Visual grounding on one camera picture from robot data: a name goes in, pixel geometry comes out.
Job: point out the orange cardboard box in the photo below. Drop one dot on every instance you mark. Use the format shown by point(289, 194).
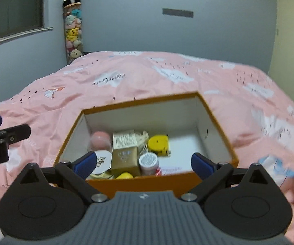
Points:
point(136, 183)

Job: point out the pink jar with white lid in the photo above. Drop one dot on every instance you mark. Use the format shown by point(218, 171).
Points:
point(149, 162)

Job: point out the white green carton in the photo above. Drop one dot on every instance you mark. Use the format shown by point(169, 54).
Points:
point(124, 139)

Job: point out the window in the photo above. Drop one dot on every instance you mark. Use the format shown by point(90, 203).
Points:
point(12, 5)

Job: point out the red white mint tin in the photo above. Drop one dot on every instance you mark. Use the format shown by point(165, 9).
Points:
point(170, 169)

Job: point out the pink printed blanket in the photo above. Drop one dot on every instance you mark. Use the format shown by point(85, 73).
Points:
point(162, 76)

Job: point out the column of plush toys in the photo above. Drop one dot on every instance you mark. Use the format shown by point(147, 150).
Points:
point(73, 35)

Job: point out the small gold box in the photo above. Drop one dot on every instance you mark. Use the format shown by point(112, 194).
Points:
point(125, 160)

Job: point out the cream door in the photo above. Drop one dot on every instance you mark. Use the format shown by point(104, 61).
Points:
point(287, 30)

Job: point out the yellow tape measure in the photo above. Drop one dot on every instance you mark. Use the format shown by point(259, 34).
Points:
point(158, 144)

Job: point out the yellow plastic object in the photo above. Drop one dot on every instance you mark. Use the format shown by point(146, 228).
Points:
point(124, 176)

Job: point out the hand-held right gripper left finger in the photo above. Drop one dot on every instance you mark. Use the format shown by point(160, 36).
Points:
point(87, 164)

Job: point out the pink round ball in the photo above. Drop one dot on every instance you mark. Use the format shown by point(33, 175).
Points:
point(99, 140)

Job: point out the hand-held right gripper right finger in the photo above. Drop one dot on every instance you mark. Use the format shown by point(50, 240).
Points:
point(201, 165)

